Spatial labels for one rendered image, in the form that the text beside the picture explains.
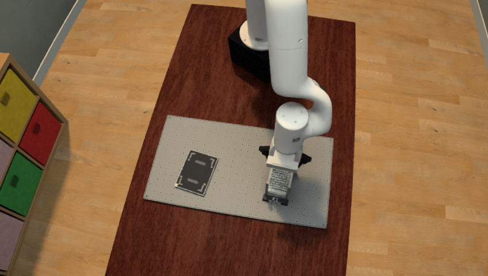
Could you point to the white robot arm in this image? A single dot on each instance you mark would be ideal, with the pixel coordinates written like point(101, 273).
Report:
point(282, 27)

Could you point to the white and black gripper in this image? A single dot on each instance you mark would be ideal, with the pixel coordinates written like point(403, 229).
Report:
point(299, 156)

